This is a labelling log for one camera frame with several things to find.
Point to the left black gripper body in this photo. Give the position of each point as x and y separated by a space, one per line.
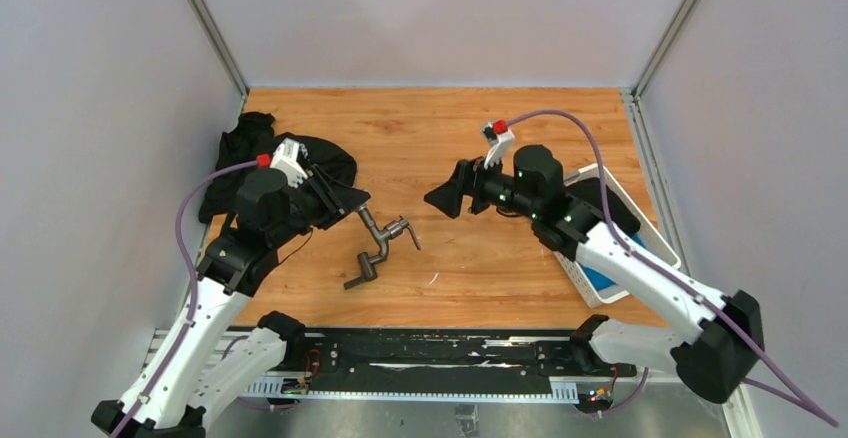
316 187

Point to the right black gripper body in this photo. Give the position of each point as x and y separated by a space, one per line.
473 174

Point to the white plastic basket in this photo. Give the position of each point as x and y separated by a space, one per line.
610 258

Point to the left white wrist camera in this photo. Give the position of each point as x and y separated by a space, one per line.
290 158

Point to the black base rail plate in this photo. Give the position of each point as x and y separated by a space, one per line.
504 365

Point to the blue cloth in basket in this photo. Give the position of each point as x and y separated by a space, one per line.
601 281

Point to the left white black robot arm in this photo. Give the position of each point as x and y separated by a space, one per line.
177 394

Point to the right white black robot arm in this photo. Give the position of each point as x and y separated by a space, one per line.
711 340

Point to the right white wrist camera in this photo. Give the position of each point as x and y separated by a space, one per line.
499 138

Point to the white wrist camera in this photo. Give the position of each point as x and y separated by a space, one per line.
290 158
499 138

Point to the black cloth in basket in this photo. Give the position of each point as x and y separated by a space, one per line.
589 191

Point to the grey faucet with lever handle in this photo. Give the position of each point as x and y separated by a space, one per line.
383 235

